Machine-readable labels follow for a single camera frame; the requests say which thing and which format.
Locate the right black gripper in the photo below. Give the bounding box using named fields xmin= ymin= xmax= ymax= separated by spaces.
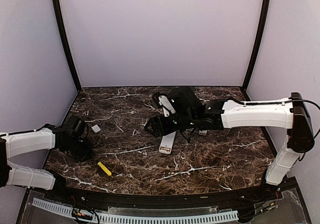
xmin=144 ymin=112 xmax=196 ymax=137

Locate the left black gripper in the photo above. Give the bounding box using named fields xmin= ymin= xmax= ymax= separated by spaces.
xmin=63 ymin=136 xmax=95 ymax=163

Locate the white battery cover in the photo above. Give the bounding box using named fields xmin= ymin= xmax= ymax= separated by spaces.
xmin=91 ymin=125 xmax=101 ymax=133

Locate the large white remote control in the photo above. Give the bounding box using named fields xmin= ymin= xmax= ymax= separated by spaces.
xmin=158 ymin=132 xmax=176 ymax=155

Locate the yellow handled screwdriver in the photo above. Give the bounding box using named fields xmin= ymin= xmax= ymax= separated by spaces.
xmin=97 ymin=162 xmax=112 ymax=176

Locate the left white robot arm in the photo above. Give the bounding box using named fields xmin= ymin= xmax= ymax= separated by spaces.
xmin=0 ymin=115 xmax=95 ymax=202

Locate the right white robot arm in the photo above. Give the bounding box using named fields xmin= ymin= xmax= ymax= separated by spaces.
xmin=144 ymin=86 xmax=319 ymax=201

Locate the small white remote control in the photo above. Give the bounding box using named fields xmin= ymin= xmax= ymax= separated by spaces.
xmin=198 ymin=130 xmax=208 ymax=136

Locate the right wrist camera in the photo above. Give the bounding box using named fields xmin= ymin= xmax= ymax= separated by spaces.
xmin=152 ymin=92 xmax=176 ymax=117

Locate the black front rail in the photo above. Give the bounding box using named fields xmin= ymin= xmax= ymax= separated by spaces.
xmin=44 ymin=186 xmax=281 ymax=210

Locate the white slotted cable duct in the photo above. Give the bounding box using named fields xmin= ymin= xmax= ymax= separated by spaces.
xmin=32 ymin=198 xmax=239 ymax=224

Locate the left black frame post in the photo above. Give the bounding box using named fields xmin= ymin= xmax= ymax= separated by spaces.
xmin=52 ymin=0 xmax=82 ymax=92

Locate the black frame post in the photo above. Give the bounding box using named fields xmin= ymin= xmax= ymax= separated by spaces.
xmin=242 ymin=0 xmax=270 ymax=91
xmin=52 ymin=0 xmax=82 ymax=92

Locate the right black frame post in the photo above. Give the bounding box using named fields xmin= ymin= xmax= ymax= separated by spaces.
xmin=242 ymin=0 xmax=270 ymax=91

